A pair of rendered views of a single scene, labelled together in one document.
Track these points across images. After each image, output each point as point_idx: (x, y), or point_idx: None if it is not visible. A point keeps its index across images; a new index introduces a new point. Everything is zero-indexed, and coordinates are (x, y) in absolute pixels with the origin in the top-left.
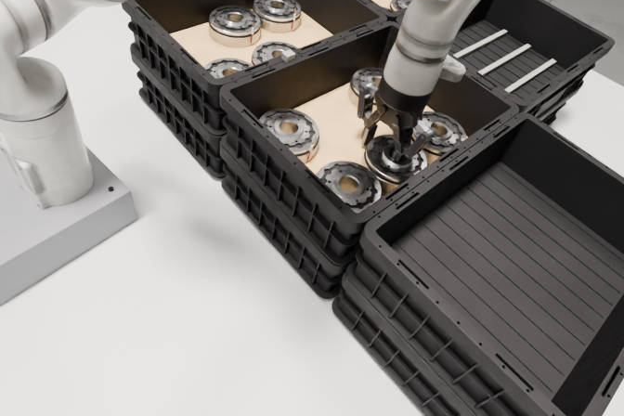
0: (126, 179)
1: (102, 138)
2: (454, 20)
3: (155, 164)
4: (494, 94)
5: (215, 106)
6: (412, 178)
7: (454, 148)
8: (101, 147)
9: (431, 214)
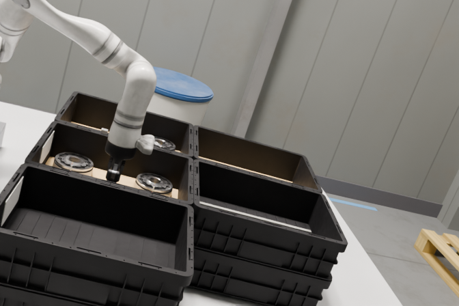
0: (3, 168)
1: (18, 154)
2: (126, 100)
3: None
4: (188, 195)
5: None
6: (76, 173)
7: (119, 184)
8: (13, 156)
9: (91, 223)
